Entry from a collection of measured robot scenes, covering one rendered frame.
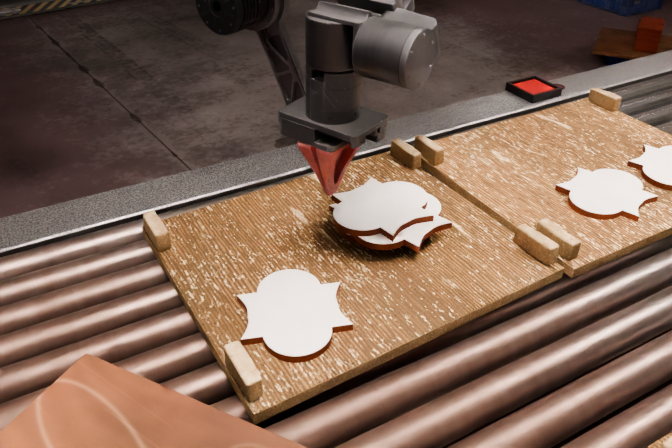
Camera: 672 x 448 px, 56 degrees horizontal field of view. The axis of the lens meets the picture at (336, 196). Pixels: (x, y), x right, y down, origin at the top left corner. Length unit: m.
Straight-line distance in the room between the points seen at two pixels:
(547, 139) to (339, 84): 0.54
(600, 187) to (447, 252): 0.27
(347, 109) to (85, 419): 0.36
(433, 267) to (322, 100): 0.26
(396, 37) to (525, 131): 0.57
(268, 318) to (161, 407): 0.22
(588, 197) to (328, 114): 0.44
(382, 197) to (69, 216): 0.44
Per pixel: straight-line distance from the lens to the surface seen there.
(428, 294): 0.73
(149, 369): 0.70
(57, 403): 0.53
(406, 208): 0.80
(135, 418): 0.50
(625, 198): 0.95
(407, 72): 0.57
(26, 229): 0.96
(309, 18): 0.62
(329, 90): 0.63
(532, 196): 0.93
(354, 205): 0.80
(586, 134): 1.14
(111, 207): 0.96
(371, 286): 0.74
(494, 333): 0.72
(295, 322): 0.68
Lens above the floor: 1.42
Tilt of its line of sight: 33 degrees down
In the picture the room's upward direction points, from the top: straight up
